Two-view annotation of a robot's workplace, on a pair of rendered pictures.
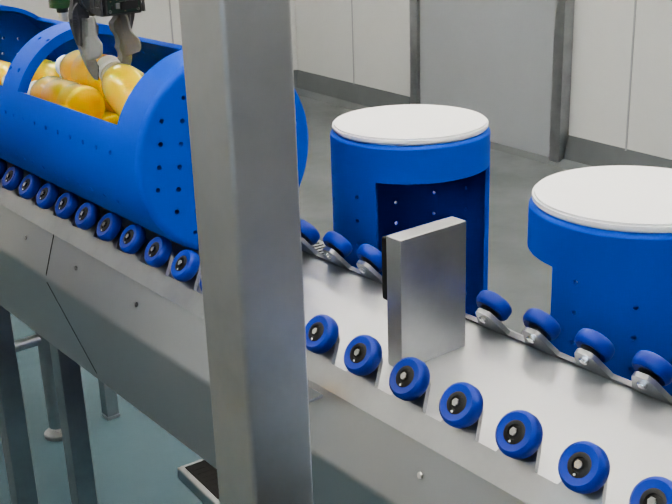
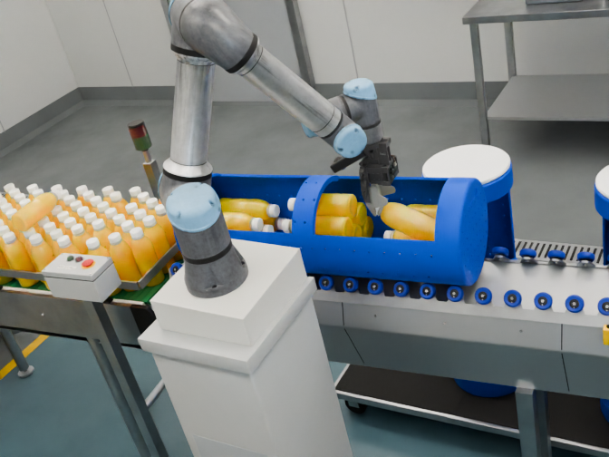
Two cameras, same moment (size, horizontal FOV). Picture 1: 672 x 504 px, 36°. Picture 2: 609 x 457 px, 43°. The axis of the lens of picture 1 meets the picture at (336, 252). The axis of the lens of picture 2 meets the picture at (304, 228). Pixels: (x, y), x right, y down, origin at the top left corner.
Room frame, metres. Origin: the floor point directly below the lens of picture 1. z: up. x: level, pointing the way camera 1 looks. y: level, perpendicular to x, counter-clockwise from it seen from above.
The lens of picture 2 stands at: (-0.02, 1.14, 2.19)
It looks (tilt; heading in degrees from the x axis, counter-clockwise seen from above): 30 degrees down; 339
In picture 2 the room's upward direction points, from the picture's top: 14 degrees counter-clockwise
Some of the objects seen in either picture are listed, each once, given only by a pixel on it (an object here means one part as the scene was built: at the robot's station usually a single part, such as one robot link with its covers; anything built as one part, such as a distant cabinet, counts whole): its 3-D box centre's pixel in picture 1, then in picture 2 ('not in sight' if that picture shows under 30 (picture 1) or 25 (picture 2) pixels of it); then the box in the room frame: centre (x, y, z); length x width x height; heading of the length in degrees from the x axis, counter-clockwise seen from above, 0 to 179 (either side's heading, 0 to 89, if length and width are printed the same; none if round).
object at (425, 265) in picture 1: (422, 290); not in sight; (1.09, -0.10, 1.00); 0.10 x 0.04 x 0.15; 128
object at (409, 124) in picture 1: (409, 123); (465, 165); (1.81, -0.14, 1.03); 0.28 x 0.28 x 0.01
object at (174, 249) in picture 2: not in sight; (174, 249); (2.21, 0.77, 0.96); 0.40 x 0.01 x 0.03; 128
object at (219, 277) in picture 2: not in sight; (211, 261); (1.50, 0.81, 1.29); 0.15 x 0.15 x 0.10
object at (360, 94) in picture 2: not in sight; (361, 103); (1.55, 0.33, 1.49); 0.09 x 0.08 x 0.11; 82
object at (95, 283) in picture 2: not in sight; (82, 277); (2.13, 1.07, 1.05); 0.20 x 0.10 x 0.10; 38
